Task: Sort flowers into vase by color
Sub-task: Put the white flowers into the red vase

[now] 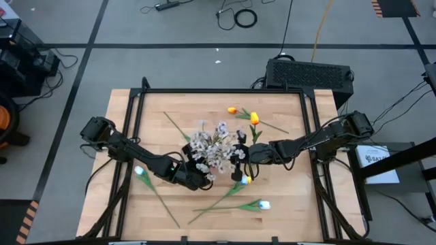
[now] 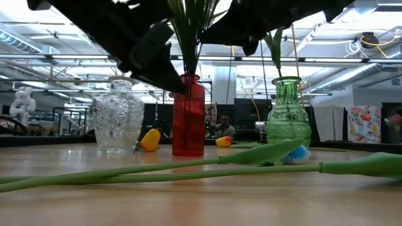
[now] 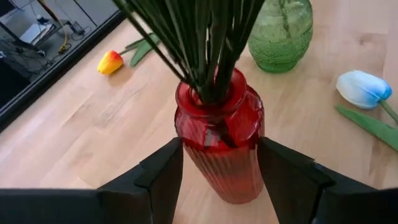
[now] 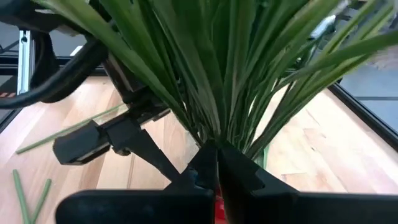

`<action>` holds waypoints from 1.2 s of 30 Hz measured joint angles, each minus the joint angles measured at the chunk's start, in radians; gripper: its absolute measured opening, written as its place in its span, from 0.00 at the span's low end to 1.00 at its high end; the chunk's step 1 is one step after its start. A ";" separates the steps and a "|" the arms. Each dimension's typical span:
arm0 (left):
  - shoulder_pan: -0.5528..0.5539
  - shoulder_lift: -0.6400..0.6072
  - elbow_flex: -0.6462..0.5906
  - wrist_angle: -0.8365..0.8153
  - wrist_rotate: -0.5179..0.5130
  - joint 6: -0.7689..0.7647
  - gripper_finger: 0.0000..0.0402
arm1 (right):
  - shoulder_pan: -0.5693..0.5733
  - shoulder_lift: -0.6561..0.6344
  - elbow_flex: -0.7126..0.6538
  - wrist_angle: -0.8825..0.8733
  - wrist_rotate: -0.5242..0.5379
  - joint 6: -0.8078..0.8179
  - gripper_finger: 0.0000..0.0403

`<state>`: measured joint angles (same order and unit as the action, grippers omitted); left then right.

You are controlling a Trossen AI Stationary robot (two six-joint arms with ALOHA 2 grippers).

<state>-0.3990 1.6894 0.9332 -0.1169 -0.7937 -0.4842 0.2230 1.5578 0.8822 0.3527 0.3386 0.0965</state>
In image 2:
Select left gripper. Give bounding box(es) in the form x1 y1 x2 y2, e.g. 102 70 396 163
46 0 187 95

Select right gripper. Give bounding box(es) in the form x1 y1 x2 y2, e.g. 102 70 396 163
200 0 356 57

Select orange artificial tulip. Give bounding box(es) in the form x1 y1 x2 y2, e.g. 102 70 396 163
134 128 161 153
263 27 284 79
215 136 268 149

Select blue white artificial tulip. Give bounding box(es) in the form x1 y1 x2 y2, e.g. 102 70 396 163
0 152 402 186
0 139 312 193

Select red ribbed glass vase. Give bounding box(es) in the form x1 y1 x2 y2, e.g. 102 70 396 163
171 74 205 157

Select clear cut-glass vase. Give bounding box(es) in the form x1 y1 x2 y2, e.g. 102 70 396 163
91 76 145 154

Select green glass vase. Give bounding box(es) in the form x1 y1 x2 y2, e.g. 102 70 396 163
265 76 312 148

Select pink flowers in vase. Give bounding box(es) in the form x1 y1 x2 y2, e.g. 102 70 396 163
384 114 402 144

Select person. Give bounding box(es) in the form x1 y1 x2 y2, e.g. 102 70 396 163
214 114 236 139

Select plain white cloth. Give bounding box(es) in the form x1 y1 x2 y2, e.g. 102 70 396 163
312 105 346 142

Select floral patterned cloth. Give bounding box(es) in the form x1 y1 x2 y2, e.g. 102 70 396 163
345 105 383 144

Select silver ventilation duct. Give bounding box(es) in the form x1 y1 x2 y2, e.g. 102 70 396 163
309 62 402 92
0 30 43 54

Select black ceiling cable reel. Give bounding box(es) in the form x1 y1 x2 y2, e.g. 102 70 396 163
360 31 379 50

